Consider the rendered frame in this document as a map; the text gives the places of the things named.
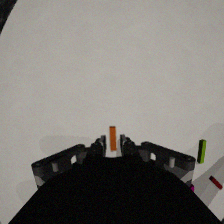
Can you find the orange rod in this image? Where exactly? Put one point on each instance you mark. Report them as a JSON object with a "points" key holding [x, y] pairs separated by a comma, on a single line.
{"points": [[113, 138]]}

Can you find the lime green rod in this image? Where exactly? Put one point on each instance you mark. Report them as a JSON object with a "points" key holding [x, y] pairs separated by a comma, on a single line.
{"points": [[201, 151]]}

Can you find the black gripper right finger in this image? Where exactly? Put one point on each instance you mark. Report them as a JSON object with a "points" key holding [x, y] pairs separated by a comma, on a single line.
{"points": [[180, 164]]}

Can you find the dark red rod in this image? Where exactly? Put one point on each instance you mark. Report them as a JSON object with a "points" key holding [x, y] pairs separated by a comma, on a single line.
{"points": [[216, 182]]}

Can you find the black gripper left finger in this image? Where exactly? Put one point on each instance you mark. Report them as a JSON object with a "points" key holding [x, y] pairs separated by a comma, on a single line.
{"points": [[46, 168]]}

